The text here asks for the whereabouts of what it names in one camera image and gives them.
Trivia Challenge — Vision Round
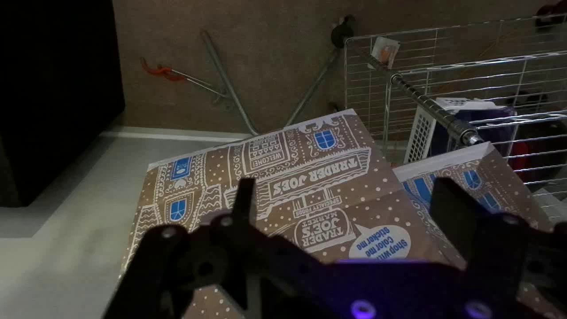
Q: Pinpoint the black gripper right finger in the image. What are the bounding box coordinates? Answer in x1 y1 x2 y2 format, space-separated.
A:
429 176 567 319

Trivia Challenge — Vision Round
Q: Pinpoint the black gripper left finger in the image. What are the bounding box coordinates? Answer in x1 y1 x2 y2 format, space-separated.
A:
103 176 298 319

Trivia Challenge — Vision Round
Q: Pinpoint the brown Trader Joe's paper bag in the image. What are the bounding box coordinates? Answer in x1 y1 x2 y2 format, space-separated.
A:
392 141 560 319
121 107 468 319

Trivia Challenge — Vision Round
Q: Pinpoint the dark red item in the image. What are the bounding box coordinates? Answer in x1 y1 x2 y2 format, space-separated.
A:
505 121 567 183

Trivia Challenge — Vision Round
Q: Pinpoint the white and blue box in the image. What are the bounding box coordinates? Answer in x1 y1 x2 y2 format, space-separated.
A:
406 96 518 164

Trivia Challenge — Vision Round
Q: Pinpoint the grey metal pole stand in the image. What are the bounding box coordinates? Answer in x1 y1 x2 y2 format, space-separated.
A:
199 15 360 139

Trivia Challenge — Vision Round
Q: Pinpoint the orange coated metal hook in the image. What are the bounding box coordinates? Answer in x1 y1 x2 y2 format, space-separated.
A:
139 57 229 100

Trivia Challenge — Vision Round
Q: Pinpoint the small white paper tag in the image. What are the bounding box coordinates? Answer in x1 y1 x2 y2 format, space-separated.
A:
371 36 403 71

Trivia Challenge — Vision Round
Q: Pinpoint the chrome wire rack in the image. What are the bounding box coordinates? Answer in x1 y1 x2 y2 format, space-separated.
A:
341 13 567 201

